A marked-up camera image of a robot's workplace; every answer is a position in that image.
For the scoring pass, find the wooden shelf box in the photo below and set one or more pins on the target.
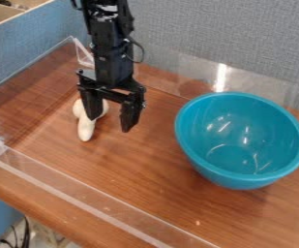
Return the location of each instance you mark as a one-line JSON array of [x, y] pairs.
[[12, 8]]

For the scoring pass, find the clear acrylic barrier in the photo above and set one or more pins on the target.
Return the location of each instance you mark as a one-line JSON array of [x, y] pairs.
[[116, 189]]

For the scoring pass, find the blue plastic bowl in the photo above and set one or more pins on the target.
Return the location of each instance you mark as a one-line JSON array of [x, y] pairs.
[[240, 139]]

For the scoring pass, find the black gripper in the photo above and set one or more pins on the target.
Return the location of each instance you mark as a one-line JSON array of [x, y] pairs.
[[110, 82]]

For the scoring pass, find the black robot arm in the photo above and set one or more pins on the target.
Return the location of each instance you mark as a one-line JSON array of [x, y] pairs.
[[110, 25]]

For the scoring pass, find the white toy mushroom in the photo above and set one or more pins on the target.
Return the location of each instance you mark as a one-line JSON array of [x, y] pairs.
[[86, 125]]

